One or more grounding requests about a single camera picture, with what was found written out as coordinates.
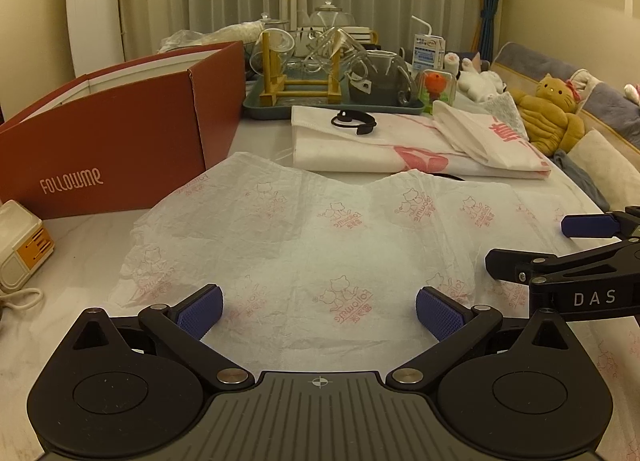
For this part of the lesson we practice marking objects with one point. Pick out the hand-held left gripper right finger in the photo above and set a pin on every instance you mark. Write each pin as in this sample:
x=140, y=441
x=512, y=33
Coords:
x=440, y=313

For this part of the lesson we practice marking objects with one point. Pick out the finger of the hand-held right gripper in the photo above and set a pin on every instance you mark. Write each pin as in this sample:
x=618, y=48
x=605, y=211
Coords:
x=587, y=226
x=505, y=263

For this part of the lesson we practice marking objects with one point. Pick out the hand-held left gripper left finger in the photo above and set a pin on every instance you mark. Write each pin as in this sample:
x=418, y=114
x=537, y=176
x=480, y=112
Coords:
x=202, y=308

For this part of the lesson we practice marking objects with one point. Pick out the white pink-printed shopping bag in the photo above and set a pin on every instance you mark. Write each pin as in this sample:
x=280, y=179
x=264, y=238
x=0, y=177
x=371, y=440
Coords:
x=310, y=241

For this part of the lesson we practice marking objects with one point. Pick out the folded white bag red lettering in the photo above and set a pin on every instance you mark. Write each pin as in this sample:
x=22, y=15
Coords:
x=500, y=141

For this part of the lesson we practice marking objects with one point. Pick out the folded white bag pink print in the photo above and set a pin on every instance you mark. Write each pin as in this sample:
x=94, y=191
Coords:
x=350, y=151

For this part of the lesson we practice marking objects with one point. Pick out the black headband on bag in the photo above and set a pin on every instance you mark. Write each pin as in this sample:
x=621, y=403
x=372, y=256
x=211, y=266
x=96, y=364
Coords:
x=356, y=122

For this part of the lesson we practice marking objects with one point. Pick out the white plastic bag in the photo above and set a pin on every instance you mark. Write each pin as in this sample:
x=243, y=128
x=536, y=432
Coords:
x=210, y=36

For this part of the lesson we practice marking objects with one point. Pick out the dark cloth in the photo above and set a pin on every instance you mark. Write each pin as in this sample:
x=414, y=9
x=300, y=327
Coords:
x=580, y=178

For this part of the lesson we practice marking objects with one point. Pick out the cream pillow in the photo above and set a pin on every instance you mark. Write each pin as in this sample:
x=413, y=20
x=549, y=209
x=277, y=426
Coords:
x=607, y=166

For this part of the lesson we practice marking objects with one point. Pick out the tan plush cat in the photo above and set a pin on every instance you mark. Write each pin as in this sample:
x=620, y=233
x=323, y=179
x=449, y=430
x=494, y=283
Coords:
x=547, y=116

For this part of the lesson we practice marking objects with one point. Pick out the grey lace cloth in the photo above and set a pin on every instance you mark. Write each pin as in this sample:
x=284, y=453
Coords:
x=505, y=113

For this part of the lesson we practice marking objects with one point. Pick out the white plush cat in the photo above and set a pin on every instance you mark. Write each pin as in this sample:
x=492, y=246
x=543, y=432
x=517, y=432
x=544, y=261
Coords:
x=480, y=81

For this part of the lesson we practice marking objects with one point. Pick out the red cardboard box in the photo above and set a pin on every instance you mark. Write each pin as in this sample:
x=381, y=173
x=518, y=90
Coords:
x=125, y=141

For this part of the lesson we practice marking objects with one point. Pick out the orange toy in clear box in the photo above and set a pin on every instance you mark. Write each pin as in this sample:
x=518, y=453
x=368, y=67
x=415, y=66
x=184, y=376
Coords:
x=439, y=88

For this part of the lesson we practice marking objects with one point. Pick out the white device orange label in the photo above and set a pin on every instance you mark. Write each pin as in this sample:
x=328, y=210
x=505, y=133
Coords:
x=20, y=246

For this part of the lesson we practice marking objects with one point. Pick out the glass teapot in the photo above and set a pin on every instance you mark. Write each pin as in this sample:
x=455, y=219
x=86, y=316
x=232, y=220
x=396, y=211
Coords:
x=380, y=78

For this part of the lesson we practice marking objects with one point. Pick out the milk carton with straw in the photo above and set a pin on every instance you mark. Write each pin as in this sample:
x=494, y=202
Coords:
x=429, y=52

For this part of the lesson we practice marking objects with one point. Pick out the blue curtain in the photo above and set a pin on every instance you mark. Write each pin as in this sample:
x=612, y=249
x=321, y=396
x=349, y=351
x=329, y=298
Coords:
x=492, y=1

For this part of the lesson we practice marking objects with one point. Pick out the wooden cup rack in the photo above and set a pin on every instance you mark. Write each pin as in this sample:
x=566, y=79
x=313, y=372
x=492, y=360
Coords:
x=272, y=71

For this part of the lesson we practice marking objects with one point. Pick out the glass cup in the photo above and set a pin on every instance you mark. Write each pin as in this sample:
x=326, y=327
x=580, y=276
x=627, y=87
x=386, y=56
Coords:
x=260, y=58
x=325, y=53

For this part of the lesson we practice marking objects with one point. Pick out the striped ceramic container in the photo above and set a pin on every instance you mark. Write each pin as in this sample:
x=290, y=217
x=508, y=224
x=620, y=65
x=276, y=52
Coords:
x=362, y=35

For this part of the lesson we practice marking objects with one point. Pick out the glass jar with lid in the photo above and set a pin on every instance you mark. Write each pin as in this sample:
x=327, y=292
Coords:
x=331, y=16

